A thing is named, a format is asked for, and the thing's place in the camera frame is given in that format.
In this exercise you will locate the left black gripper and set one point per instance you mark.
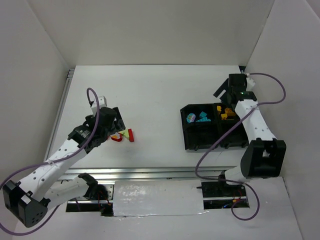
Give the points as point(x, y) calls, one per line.
point(118, 121)

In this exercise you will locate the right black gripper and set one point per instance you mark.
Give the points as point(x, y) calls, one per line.
point(227, 92)

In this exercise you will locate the light green lego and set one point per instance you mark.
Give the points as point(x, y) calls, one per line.
point(125, 133)

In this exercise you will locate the red lego bar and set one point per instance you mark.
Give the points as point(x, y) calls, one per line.
point(131, 135)

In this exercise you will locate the orange lego plate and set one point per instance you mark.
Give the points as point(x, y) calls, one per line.
point(229, 112)

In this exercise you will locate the small teal square lego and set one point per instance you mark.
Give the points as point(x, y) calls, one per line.
point(202, 115)

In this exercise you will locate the striped orange lego brick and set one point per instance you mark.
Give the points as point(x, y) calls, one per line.
point(224, 116)

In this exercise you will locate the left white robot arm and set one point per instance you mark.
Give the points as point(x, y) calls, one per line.
point(30, 198)

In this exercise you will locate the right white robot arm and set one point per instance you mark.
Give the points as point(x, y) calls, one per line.
point(264, 155)

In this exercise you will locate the red flower lego piece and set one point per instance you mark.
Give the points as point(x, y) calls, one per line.
point(117, 137)

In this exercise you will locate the black four-compartment tray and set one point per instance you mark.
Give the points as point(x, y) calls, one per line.
point(202, 135)

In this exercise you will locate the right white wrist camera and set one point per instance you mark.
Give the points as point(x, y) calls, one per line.
point(250, 83)

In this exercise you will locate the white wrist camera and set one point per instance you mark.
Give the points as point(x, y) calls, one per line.
point(250, 83)
point(101, 102)

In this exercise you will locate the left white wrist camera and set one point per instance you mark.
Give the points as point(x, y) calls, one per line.
point(101, 102)

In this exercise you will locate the aluminium left rail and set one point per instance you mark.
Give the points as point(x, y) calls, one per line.
point(64, 95)

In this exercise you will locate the aluminium front rail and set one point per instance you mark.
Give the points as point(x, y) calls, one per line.
point(132, 174)

